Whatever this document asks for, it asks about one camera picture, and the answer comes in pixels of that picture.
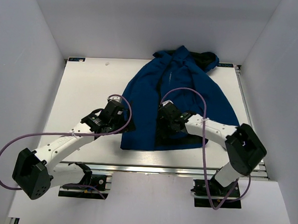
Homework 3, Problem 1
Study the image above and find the blue and black jacket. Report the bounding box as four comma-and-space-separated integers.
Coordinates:
120, 46, 239, 151

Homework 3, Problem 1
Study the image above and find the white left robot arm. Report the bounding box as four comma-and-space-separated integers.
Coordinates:
12, 95, 135, 200

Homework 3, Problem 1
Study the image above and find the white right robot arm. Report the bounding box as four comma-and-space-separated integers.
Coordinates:
157, 100, 267, 195

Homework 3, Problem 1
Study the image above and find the left blue table label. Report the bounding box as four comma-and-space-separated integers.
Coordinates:
68, 57, 85, 62

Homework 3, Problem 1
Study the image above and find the blue table label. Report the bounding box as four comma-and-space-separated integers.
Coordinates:
217, 63, 234, 68
68, 57, 85, 62

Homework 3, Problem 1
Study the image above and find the right blue table label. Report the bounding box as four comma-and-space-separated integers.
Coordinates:
217, 63, 234, 68

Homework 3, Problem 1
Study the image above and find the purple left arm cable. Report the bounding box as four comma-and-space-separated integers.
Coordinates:
0, 88, 134, 197

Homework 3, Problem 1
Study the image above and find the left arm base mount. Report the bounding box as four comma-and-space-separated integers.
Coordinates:
58, 162, 112, 200

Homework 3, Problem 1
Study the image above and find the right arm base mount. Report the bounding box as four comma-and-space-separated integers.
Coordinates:
190, 179, 242, 209

